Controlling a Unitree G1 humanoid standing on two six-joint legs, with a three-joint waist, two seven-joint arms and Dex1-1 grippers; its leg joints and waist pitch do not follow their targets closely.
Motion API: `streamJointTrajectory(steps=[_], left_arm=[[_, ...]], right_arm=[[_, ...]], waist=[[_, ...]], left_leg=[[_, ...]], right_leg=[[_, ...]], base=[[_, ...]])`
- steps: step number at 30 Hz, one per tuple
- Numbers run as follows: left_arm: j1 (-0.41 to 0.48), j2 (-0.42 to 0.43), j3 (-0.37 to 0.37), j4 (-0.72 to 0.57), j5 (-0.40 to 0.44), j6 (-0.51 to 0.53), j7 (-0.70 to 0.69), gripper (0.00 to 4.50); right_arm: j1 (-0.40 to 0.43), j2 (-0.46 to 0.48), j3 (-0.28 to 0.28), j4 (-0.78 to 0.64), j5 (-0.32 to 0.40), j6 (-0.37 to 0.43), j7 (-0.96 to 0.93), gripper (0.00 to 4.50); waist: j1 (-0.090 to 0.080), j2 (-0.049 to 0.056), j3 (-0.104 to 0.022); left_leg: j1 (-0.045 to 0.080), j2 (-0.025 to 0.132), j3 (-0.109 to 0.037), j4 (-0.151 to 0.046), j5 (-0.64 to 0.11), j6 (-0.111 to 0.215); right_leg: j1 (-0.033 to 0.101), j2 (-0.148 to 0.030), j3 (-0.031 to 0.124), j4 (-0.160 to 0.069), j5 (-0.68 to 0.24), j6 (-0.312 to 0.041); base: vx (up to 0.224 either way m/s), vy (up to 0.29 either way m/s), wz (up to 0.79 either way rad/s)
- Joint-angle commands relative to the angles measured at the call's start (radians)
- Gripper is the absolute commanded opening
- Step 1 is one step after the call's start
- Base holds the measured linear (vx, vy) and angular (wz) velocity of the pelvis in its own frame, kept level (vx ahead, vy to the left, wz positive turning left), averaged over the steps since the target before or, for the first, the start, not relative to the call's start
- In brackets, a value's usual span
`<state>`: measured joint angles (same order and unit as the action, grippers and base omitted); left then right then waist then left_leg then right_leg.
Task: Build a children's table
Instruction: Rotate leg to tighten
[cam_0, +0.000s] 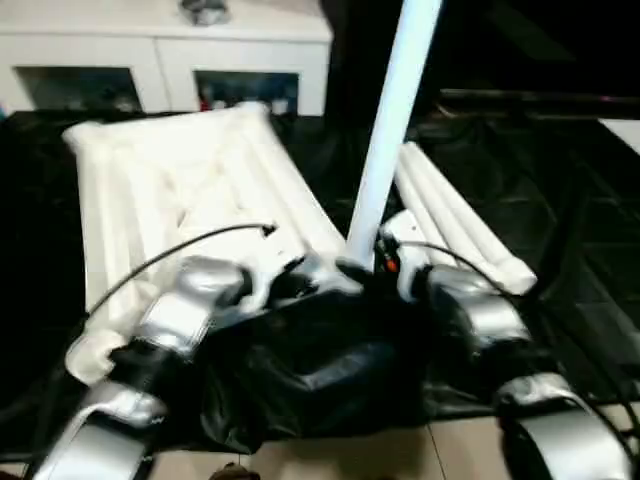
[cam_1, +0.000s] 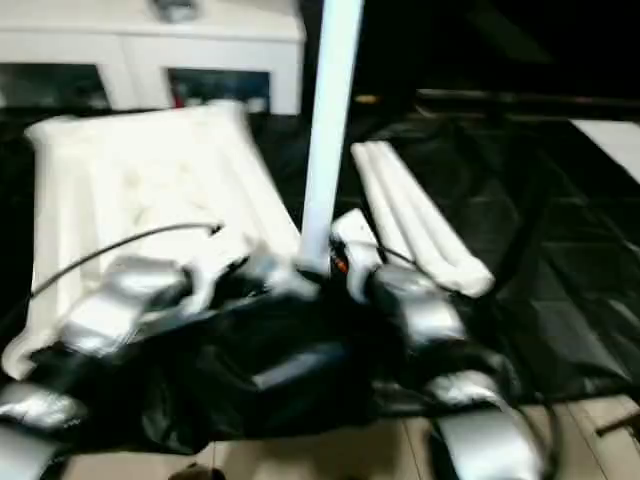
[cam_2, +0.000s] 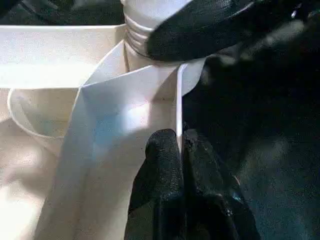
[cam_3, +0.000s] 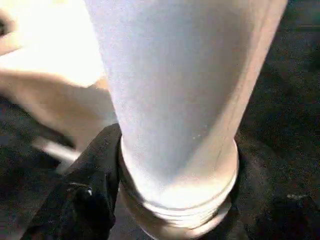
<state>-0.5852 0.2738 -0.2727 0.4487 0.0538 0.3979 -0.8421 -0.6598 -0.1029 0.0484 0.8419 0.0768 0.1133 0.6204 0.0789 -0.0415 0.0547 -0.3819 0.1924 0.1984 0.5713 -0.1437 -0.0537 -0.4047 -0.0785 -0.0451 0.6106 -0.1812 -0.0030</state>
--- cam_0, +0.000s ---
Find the white plastic table top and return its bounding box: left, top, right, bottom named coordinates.
left=62, top=102, right=366, bottom=387

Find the black plastic mat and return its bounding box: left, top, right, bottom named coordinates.
left=0, top=107, right=640, bottom=451

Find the dark brown rounded object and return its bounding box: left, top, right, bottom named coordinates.
left=209, top=462, right=264, bottom=480

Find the white flat board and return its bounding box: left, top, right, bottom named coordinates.
left=597, top=118, right=640, bottom=151

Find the white sideboard cabinet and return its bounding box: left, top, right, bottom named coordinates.
left=0, top=0, right=334, bottom=116

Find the dark bag of small parts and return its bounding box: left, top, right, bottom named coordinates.
left=180, top=0, right=232, bottom=25

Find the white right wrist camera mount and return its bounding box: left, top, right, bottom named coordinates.
left=378, top=209, right=432, bottom=304

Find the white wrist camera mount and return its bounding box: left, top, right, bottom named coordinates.
left=378, top=209, right=432, bottom=304
left=238, top=259, right=301, bottom=314

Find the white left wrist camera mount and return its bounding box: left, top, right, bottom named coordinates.
left=238, top=259, right=301, bottom=314

